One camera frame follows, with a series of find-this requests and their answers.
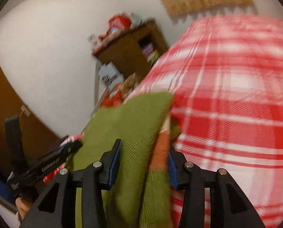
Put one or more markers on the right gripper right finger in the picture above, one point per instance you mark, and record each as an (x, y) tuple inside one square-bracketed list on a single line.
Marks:
[(229, 206)]

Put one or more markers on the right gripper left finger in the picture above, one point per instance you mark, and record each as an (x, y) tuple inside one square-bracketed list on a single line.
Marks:
[(56, 205)]

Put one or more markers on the green orange striped knit sweater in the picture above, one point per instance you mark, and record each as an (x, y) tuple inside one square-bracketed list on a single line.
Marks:
[(141, 195)]

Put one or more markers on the person's hand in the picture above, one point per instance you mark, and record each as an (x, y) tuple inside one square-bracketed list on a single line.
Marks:
[(23, 206)]

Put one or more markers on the brown wooden door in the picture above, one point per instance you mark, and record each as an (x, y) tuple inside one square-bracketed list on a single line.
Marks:
[(23, 137)]

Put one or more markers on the red plastic bag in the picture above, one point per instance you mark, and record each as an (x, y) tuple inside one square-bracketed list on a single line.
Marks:
[(112, 101)]

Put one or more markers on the white paper shopping bag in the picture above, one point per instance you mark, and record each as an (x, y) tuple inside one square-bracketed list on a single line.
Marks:
[(110, 76)]

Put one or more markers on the red plaid bed sheet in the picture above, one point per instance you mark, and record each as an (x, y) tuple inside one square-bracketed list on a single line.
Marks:
[(226, 77)]

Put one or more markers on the brown patterned cloth bundle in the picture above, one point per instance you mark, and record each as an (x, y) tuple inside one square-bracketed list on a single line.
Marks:
[(128, 85)]

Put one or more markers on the dark wooden desk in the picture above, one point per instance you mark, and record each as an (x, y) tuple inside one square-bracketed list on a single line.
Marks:
[(126, 53)]

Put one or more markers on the red gift box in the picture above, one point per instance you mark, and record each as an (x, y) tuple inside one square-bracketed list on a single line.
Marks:
[(119, 21)]

